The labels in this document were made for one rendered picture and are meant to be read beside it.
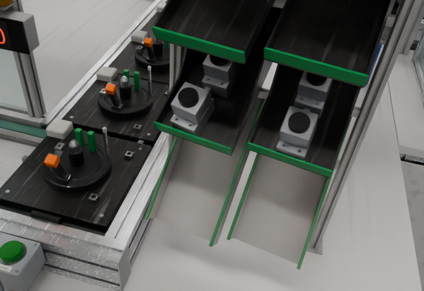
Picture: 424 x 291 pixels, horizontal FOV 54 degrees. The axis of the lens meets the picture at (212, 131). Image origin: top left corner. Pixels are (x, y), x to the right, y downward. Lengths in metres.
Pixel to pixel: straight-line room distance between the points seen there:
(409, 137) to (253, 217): 0.72
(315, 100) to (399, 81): 1.01
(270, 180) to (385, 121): 0.70
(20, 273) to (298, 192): 0.50
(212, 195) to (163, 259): 0.21
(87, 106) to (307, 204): 0.61
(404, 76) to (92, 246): 1.27
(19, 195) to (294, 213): 0.53
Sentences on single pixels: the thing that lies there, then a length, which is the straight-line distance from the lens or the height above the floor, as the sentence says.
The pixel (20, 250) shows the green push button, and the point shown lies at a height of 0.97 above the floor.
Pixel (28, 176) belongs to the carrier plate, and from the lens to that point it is 0.94.
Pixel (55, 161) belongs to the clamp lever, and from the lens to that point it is 0.81.
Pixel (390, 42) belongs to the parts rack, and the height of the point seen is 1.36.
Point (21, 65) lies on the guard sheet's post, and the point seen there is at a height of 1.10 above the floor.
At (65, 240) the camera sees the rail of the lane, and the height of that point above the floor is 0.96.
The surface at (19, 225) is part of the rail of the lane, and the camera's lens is 0.88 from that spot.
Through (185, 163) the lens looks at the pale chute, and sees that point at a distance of 0.78.
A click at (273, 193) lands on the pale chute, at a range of 0.76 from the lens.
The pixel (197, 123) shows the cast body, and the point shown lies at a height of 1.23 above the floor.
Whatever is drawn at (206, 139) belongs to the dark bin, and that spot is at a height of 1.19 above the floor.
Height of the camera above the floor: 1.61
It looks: 40 degrees down
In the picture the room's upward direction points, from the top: 6 degrees clockwise
